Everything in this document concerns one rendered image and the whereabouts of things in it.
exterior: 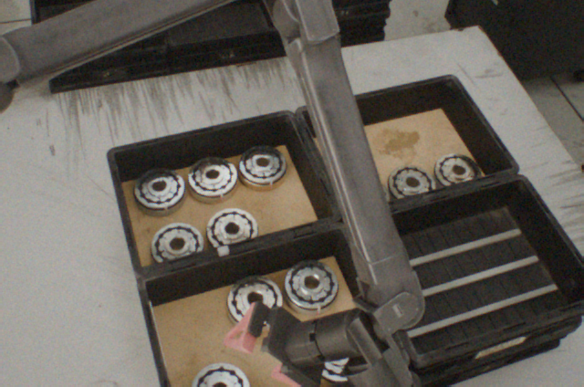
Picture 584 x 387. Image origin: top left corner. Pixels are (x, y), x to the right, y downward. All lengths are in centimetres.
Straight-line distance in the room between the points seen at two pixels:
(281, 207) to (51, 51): 74
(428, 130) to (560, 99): 154
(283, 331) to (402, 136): 77
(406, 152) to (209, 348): 63
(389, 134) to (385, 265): 76
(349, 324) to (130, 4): 45
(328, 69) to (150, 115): 98
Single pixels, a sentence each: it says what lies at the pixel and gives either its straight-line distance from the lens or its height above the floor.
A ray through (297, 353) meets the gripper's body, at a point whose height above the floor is 117.
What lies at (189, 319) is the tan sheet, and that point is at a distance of 125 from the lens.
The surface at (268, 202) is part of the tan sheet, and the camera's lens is 138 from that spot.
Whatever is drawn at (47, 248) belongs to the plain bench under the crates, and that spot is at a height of 70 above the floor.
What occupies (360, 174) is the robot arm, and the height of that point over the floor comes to 134.
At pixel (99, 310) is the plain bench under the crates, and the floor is 70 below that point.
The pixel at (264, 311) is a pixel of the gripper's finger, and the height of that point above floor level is 116.
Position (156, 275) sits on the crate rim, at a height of 93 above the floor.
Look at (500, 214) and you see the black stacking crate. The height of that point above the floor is 83.
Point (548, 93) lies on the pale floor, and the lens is 305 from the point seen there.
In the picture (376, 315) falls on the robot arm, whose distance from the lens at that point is 80.
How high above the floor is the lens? 196
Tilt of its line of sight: 52 degrees down
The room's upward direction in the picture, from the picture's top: 6 degrees clockwise
